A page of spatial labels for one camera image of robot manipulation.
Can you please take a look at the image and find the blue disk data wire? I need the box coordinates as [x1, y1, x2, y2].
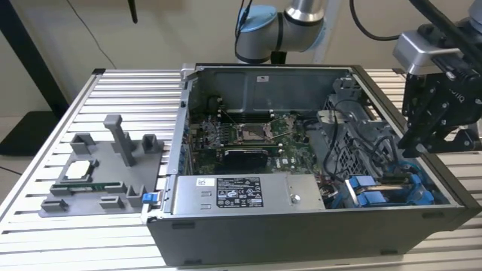
[389, 159, 421, 178]

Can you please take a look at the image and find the black disk power wire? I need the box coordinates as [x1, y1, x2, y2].
[368, 135, 413, 185]

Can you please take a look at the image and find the hard disk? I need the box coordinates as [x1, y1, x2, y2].
[345, 173, 437, 208]

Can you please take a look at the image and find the metal disk bay cage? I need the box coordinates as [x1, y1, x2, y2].
[316, 77, 406, 181]

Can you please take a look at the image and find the metal socket cover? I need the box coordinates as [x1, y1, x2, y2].
[270, 116, 297, 138]

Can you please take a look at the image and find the green motherboard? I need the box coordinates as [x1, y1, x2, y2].
[184, 112, 321, 176]

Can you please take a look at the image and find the CPU socket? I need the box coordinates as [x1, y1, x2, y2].
[234, 123, 274, 143]

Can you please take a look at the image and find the black graphics card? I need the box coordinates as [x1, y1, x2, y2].
[222, 148, 270, 171]

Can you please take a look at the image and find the black open PC case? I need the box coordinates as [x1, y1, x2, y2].
[141, 62, 482, 268]

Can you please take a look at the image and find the silver power supply unit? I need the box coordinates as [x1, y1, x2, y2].
[162, 173, 328, 214]

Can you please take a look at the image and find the black antenna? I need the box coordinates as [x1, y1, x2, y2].
[127, 0, 139, 24]

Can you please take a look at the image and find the grey parts rack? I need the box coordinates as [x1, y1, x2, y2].
[39, 113, 166, 218]

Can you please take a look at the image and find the green RAM stick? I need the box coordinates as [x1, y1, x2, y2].
[54, 183, 123, 191]

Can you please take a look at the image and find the silver CPU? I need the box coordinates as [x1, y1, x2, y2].
[63, 161, 94, 180]

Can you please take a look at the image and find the black flat pad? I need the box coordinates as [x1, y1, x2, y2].
[0, 111, 61, 156]

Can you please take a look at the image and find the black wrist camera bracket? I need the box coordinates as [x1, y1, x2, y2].
[428, 124, 482, 155]

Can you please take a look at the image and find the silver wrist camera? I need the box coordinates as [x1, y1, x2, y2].
[393, 30, 461, 75]

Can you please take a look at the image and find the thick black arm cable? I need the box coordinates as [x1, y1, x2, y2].
[349, 0, 482, 82]

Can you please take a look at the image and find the black looped cable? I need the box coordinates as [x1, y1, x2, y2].
[325, 98, 365, 174]

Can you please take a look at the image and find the coloured power wire bundle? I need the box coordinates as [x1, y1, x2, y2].
[317, 180, 341, 199]

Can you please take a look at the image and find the thin black wall cable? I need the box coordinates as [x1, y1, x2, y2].
[66, 0, 119, 70]

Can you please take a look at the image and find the black upright post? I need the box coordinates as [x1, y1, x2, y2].
[0, 0, 71, 116]

